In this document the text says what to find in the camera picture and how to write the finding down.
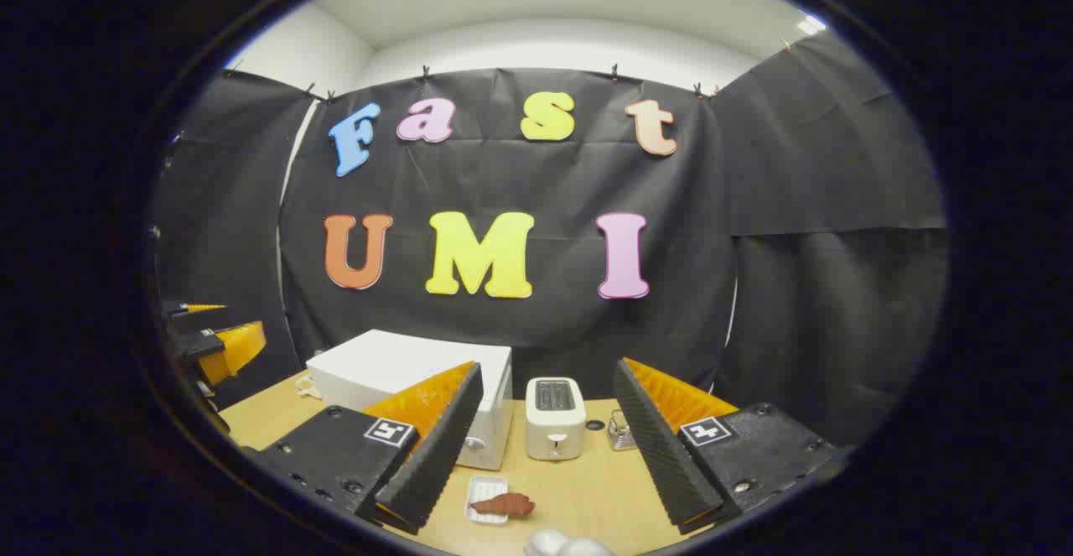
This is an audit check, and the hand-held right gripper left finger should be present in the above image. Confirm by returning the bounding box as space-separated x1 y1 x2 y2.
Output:
243 361 485 536

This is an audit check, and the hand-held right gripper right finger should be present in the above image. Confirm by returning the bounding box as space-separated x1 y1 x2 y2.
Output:
614 357 843 536

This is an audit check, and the reddish brown meat piece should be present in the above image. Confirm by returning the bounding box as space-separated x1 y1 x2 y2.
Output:
469 492 537 517

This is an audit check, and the white microwave oven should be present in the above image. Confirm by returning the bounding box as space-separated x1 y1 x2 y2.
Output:
306 329 514 471

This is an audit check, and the white rectangular tray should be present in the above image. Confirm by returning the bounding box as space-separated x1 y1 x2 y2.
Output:
465 475 510 526

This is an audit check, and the white toaster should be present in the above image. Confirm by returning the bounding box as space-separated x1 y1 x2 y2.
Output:
525 377 588 461

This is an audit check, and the metal wire utensil holder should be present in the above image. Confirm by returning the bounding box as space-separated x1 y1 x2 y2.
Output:
607 409 640 452

